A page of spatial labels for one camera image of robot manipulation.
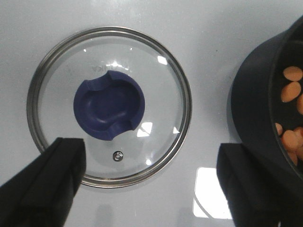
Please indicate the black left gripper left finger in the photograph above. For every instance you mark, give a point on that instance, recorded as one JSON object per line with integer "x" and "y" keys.
{"x": 41, "y": 195}

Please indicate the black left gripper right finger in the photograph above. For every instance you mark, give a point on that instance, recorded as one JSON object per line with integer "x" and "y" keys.
{"x": 254, "y": 198}

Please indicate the orange ham slice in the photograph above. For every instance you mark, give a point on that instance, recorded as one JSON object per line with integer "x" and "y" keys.
{"x": 290, "y": 92}
{"x": 293, "y": 157}
{"x": 299, "y": 104}
{"x": 299, "y": 133}
{"x": 290, "y": 141}
{"x": 293, "y": 73}
{"x": 279, "y": 129}

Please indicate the dark blue saucepan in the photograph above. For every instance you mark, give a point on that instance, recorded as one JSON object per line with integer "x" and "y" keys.
{"x": 256, "y": 104}

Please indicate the glass lid blue knob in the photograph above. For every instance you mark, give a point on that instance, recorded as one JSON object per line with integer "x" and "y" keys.
{"x": 119, "y": 90}

